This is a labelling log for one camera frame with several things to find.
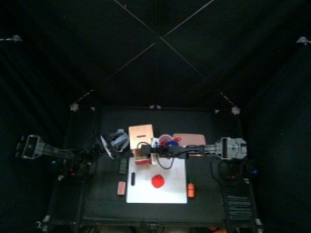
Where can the wooden pull-out drawer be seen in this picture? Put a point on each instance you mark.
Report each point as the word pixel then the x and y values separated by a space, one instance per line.
pixel 144 158

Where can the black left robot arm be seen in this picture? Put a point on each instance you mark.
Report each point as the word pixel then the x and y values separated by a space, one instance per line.
pixel 60 152

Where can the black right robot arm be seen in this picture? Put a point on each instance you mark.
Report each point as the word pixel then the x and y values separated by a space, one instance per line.
pixel 228 148

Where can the wooden drawer box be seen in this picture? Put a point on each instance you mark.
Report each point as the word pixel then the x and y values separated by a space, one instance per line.
pixel 140 136

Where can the red dough lump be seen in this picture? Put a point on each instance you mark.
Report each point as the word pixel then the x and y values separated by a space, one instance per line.
pixel 157 181

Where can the blue toy piece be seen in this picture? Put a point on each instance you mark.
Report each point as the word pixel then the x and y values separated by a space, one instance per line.
pixel 172 143

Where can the red plastic cup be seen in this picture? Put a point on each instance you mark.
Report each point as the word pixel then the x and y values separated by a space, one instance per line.
pixel 164 139

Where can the pink cutting board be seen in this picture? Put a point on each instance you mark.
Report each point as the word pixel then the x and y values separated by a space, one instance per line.
pixel 191 139

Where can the dark green block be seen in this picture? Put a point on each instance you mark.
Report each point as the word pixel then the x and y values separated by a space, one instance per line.
pixel 123 166

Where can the black stick tool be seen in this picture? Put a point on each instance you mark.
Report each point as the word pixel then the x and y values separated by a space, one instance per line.
pixel 132 179

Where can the white work mat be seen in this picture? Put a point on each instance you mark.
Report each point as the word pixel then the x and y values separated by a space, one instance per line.
pixel 161 191

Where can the orange toy carrot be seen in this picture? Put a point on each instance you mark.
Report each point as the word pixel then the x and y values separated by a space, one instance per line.
pixel 191 189

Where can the pink rectangular block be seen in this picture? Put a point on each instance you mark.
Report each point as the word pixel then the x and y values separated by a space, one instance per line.
pixel 121 188

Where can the white printed label plate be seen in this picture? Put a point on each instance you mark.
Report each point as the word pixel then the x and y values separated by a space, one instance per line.
pixel 239 207

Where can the metal frame middle bracket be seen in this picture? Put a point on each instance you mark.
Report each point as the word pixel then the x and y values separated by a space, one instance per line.
pixel 153 106

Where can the metal frame corner bracket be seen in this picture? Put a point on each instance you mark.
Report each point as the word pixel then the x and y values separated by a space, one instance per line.
pixel 235 110
pixel 73 106

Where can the metal frame clamp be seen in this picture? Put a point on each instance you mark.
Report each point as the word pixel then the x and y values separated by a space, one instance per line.
pixel 302 40
pixel 15 38

